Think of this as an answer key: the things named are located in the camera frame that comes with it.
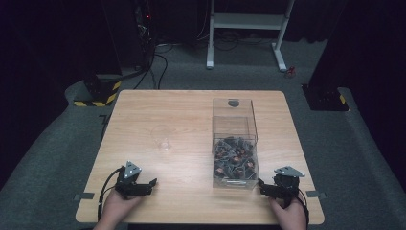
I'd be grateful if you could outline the black base with hazard tape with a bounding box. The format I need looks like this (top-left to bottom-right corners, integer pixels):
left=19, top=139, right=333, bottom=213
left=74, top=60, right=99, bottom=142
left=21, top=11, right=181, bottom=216
left=73, top=74, right=124, bottom=108

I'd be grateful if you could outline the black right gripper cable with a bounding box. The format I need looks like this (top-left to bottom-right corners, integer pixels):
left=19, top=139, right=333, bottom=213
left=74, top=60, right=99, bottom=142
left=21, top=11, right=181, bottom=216
left=296, top=187, right=311, bottom=230

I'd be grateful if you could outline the grey tape piece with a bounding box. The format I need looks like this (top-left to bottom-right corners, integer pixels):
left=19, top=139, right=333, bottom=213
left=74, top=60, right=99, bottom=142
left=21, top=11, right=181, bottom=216
left=73, top=192, right=96, bottom=201
left=305, top=190, right=327, bottom=200

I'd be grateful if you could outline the pile of dark small packets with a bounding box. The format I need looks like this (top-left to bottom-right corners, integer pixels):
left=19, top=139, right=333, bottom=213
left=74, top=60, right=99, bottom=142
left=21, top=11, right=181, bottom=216
left=213, top=136, right=259, bottom=181

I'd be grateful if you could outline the dark equipment rack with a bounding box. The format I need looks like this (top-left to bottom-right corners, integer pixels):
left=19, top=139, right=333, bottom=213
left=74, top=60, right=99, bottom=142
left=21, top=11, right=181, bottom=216
left=132, top=0, right=157, bottom=70

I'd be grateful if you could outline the clear plastic box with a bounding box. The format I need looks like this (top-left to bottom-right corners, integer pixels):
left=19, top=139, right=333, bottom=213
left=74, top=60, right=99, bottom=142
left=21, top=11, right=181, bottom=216
left=212, top=97, right=259, bottom=191

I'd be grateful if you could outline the black floor cable bundle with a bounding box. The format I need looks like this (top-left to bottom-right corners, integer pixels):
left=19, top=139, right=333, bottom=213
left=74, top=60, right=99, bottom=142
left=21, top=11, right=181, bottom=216
left=133, top=41, right=175, bottom=91

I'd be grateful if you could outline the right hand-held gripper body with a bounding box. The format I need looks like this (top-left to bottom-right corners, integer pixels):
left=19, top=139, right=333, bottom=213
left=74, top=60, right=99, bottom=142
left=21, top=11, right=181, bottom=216
left=270, top=165, right=306, bottom=209

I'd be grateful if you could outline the black base with yellow mark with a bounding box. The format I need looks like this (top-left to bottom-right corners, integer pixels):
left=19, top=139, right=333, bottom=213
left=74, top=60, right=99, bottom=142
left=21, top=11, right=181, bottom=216
left=301, top=82, right=350, bottom=112

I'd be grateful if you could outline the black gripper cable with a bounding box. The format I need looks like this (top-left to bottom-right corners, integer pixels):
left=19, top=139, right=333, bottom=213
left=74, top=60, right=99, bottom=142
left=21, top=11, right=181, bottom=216
left=97, top=167, right=124, bottom=222
left=296, top=187, right=311, bottom=230

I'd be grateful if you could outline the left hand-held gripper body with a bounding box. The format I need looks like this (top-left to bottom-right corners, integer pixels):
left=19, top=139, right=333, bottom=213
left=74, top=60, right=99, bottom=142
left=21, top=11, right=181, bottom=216
left=114, top=160, right=147, bottom=201

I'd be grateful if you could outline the person's right hand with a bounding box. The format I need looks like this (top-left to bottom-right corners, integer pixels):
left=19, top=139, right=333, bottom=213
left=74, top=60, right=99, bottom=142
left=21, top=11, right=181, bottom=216
left=269, top=195, right=308, bottom=230

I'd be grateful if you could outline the person's left hand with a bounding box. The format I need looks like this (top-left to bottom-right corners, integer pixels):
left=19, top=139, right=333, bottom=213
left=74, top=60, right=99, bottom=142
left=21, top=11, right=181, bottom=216
left=101, top=189, right=144, bottom=225

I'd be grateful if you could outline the white metal stand frame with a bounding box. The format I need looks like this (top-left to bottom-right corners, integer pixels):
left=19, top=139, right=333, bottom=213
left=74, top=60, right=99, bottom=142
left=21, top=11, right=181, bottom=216
left=206, top=0, right=297, bottom=73

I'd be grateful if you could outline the clear glass cup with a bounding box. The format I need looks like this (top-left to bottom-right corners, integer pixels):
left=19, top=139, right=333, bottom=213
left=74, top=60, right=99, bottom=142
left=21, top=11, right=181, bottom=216
left=150, top=125, right=173, bottom=152

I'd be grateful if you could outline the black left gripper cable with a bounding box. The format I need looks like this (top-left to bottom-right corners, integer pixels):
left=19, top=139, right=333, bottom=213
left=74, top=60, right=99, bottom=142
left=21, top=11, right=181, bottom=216
left=97, top=167, right=124, bottom=222

